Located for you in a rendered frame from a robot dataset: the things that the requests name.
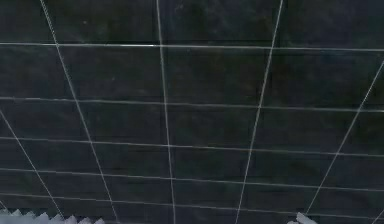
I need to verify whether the small white shape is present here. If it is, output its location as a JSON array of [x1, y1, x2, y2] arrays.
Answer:
[[287, 212, 318, 224]]

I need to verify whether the white jagged-edged shape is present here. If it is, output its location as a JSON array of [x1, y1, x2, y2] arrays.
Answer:
[[0, 208, 106, 224]]

